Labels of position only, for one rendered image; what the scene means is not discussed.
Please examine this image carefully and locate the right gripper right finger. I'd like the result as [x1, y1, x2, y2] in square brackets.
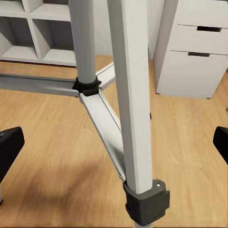
[213, 126, 228, 164]

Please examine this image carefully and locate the camera tripod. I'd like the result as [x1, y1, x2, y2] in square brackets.
[0, 0, 171, 228]

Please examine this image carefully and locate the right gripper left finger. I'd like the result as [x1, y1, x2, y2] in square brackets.
[0, 126, 25, 183]

